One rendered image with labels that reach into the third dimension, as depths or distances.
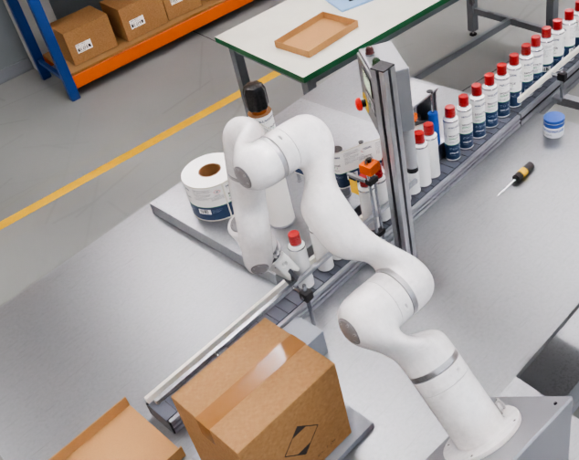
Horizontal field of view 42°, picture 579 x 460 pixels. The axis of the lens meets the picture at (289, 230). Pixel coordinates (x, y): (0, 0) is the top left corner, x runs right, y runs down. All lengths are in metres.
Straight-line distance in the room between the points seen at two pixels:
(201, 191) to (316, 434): 1.02
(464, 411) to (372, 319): 0.28
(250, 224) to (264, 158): 0.36
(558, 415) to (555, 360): 1.21
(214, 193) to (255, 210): 0.66
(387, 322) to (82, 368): 1.10
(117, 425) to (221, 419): 0.53
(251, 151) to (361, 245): 0.30
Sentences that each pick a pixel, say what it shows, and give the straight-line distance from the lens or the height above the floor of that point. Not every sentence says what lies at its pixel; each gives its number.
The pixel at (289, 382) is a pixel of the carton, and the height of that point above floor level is 1.12.
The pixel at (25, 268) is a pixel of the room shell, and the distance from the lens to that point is 4.29.
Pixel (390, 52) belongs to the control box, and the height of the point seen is 1.48.
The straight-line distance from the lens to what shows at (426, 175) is 2.51.
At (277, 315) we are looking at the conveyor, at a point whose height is 0.88.
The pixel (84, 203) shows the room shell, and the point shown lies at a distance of 4.57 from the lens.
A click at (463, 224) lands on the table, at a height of 0.83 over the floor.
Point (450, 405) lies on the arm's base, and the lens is 1.65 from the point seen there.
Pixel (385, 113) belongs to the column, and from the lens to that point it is 2.01.
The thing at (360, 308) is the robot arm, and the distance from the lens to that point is 1.55.
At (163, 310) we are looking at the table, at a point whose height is 0.83.
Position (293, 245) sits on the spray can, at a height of 1.05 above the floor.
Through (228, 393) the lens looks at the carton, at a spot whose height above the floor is 1.12.
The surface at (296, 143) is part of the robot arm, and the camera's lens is 1.58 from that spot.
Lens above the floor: 2.44
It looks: 39 degrees down
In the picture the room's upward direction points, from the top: 14 degrees counter-clockwise
